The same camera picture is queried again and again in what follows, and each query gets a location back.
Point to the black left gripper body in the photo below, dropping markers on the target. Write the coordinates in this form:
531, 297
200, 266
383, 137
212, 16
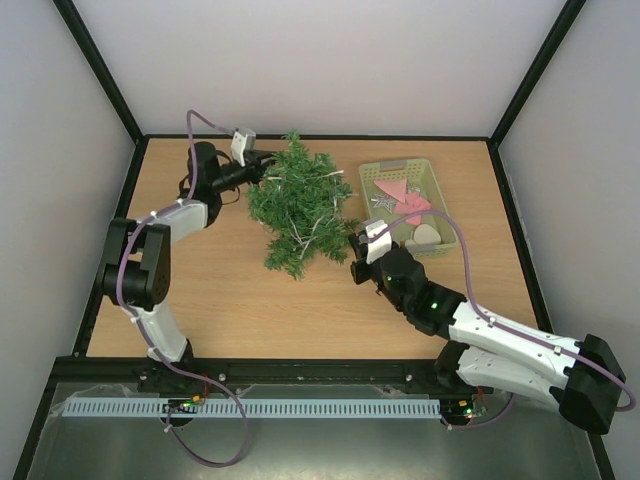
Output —
222, 183

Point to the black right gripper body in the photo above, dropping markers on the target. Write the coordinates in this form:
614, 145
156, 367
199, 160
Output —
359, 255

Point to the small green christmas tree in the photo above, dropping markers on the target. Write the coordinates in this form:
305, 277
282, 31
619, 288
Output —
296, 155

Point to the clear led string lights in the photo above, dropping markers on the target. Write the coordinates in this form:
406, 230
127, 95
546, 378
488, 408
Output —
305, 207

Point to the light green plastic basket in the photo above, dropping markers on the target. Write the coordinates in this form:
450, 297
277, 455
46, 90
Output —
407, 192

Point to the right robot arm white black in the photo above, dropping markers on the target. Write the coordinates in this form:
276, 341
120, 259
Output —
580, 379

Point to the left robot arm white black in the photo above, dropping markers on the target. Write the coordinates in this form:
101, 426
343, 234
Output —
135, 267

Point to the pink bow ornament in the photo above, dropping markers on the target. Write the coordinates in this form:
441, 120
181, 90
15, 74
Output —
414, 202

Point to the silver star ornament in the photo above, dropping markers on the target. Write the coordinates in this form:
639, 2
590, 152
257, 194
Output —
383, 201

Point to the pink paper triangle ornament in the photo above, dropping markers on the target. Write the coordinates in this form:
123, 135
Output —
396, 189

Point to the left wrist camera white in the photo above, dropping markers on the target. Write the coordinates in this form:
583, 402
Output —
243, 140

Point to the black corner frame post left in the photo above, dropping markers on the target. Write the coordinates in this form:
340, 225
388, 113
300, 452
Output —
89, 49

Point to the black corner frame post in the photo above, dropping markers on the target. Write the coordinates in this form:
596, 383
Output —
89, 49
552, 41

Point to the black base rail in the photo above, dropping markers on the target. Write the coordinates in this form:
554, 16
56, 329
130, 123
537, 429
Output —
414, 377

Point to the light blue slotted cable duct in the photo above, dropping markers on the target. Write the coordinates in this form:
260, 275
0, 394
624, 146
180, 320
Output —
253, 408

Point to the black corner frame post right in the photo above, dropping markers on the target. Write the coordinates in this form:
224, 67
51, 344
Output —
552, 41

